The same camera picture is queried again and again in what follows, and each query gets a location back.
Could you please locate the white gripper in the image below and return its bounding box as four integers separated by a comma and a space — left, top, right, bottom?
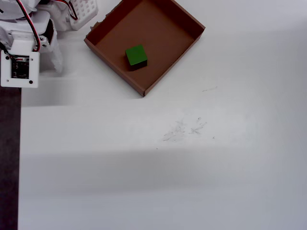
0, 11, 64, 74

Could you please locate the green cube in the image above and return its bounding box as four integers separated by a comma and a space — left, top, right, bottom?
125, 44, 148, 72

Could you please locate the brown cardboard box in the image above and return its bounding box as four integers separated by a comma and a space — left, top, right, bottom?
83, 0, 206, 98

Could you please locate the white camera mount with board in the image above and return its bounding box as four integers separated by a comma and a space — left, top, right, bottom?
0, 39, 40, 89

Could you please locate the red black servo cable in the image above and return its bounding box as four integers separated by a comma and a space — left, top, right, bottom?
15, 0, 42, 52
68, 0, 79, 21

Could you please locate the black camera cable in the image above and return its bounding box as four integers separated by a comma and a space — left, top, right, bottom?
0, 41, 12, 59

